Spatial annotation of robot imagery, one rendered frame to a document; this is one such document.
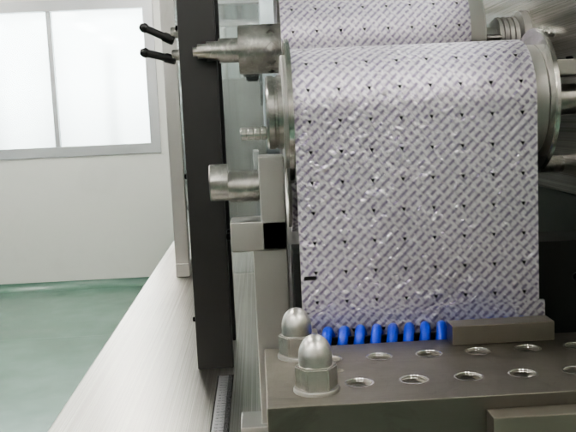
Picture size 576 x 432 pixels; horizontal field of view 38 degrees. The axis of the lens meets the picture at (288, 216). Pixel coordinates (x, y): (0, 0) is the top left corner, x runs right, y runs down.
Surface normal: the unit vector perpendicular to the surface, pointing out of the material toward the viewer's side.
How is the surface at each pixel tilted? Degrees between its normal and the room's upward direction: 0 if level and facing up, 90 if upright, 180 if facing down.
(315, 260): 90
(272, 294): 90
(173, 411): 0
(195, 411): 0
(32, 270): 90
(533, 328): 90
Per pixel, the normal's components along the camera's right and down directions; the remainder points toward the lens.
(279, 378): -0.04, -0.99
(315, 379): 0.04, 0.11
